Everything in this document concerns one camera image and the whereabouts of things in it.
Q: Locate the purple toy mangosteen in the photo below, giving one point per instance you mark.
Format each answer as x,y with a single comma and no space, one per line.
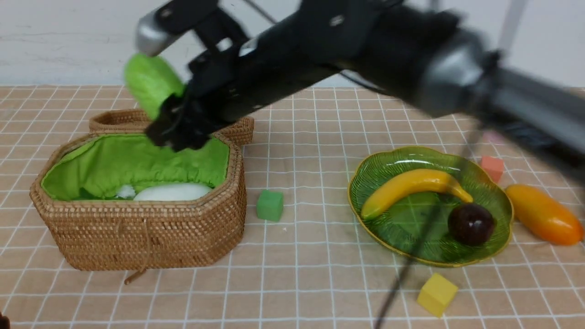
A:
471,224

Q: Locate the green glass leaf plate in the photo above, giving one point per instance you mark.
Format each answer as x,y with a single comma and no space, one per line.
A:
416,226

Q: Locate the white fluff in basket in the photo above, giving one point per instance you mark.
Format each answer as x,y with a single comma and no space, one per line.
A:
126,192

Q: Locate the green toy cucumber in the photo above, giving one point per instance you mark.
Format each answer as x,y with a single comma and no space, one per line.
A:
151,80

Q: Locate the green foam cube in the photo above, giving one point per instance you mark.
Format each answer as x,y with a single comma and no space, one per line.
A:
270,205

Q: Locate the beige checked tablecloth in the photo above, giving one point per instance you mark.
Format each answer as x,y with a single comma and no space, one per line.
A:
314,269

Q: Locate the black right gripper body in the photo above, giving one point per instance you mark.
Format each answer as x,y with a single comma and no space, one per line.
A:
246,77

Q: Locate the green fabric basket lining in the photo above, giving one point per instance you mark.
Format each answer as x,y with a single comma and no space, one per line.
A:
97,170

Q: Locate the woven wicker basket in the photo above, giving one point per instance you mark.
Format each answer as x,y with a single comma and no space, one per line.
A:
125,235

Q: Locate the yellow toy banana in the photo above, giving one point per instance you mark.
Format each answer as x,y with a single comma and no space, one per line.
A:
411,182

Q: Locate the orange toy mango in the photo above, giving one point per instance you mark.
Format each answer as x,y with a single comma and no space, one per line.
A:
545,217

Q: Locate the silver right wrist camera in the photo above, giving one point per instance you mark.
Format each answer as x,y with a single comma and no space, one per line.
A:
160,28

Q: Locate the orange foam cube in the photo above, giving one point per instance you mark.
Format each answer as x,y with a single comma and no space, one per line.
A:
494,167

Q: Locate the woven wicker basket lid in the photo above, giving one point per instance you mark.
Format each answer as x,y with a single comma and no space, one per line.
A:
116,121

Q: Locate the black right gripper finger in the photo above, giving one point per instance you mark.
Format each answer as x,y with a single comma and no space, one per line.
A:
165,130
189,134

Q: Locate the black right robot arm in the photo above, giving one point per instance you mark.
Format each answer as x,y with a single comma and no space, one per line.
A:
423,58

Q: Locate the yellow foam cube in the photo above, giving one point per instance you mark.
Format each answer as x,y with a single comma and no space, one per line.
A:
436,294

